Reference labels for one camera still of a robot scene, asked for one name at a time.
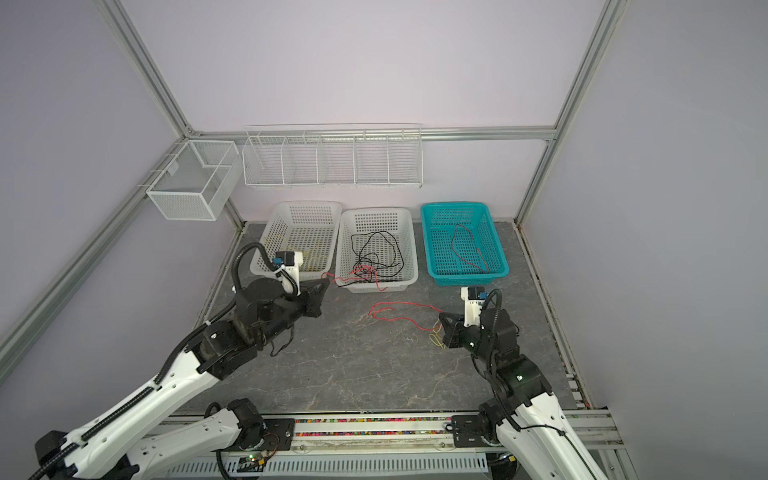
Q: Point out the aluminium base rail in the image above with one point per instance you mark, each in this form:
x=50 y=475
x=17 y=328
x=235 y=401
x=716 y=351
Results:
x=409 y=432

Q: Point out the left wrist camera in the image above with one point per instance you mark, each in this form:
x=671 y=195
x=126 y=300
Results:
x=288 y=264

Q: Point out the teal plastic basket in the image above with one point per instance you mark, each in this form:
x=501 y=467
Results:
x=462 y=245

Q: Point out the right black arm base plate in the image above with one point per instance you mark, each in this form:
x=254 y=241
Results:
x=471 y=431

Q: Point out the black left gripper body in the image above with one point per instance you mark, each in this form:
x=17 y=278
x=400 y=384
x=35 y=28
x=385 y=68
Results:
x=293 y=308

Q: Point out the white wire wall shelf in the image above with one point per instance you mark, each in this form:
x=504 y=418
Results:
x=333 y=155

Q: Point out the middle white plastic basket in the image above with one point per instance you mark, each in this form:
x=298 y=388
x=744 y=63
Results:
x=376 y=251

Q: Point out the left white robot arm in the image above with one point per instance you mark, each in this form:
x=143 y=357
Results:
x=117 y=444

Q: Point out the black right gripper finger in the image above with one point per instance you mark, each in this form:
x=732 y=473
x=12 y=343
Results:
x=450 y=341
x=449 y=321

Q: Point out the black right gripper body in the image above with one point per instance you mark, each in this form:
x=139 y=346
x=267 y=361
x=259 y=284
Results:
x=472 y=339

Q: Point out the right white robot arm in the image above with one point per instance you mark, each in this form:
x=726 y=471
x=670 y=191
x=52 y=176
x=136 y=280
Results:
x=524 y=415

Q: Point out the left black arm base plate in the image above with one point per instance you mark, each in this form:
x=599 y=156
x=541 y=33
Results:
x=272 y=434

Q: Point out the left white plastic basket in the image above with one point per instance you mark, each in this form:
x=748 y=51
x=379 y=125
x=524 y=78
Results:
x=307 y=226

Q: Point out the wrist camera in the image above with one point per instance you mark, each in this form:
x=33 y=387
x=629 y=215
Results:
x=474 y=298
x=288 y=264

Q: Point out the small green circuit board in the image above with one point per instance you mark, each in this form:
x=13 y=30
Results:
x=251 y=464

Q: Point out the white mesh wall box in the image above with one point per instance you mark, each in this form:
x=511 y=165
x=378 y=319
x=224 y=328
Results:
x=197 y=181

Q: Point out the white plastic basket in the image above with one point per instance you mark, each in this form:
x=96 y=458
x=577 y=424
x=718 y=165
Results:
x=376 y=251
x=307 y=226

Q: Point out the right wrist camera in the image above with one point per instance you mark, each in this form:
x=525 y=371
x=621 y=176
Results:
x=474 y=298

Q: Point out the white vented cable duct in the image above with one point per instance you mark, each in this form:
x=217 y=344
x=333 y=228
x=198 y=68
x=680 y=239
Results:
x=375 y=466

